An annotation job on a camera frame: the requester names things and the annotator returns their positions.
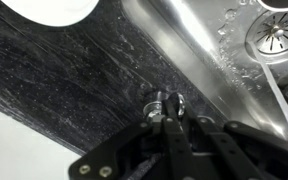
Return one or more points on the round metal drain strainer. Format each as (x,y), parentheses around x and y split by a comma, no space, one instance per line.
(275,33)

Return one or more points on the stainless steel sink basin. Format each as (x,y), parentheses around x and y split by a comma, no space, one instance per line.
(204,46)

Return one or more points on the white plate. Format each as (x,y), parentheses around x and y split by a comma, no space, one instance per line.
(50,10)

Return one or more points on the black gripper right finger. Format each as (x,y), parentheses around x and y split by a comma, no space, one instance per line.
(244,150)

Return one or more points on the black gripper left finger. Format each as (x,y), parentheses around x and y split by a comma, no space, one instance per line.
(144,153)

